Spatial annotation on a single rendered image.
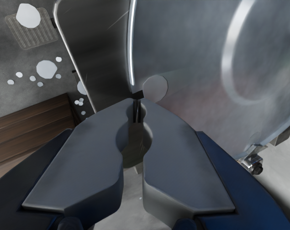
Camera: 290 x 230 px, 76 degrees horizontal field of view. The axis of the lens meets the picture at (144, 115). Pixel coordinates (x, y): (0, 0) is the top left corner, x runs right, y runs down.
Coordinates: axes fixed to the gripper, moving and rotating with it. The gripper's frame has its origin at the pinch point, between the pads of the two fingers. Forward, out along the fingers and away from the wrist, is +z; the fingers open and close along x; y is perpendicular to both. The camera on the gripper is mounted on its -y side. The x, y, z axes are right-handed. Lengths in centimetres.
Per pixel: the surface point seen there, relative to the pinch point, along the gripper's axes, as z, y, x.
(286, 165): 115, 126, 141
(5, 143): 40, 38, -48
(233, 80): 4.4, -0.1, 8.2
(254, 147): 7.8, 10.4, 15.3
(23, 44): 52, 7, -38
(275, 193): 120, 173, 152
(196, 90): 3.5, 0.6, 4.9
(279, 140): 16.3, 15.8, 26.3
